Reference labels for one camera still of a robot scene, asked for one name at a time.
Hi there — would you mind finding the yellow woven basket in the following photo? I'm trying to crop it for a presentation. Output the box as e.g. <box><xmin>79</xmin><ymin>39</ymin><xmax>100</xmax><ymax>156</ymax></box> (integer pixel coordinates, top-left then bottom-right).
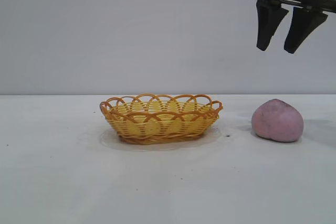
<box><xmin>99</xmin><ymin>93</ymin><xmax>224</xmax><ymax>145</ymax></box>

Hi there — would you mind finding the pink peach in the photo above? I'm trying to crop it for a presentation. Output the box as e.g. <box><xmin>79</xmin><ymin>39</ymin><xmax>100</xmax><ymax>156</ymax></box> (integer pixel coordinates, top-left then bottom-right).
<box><xmin>251</xmin><ymin>98</ymin><xmax>305</xmax><ymax>143</ymax></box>

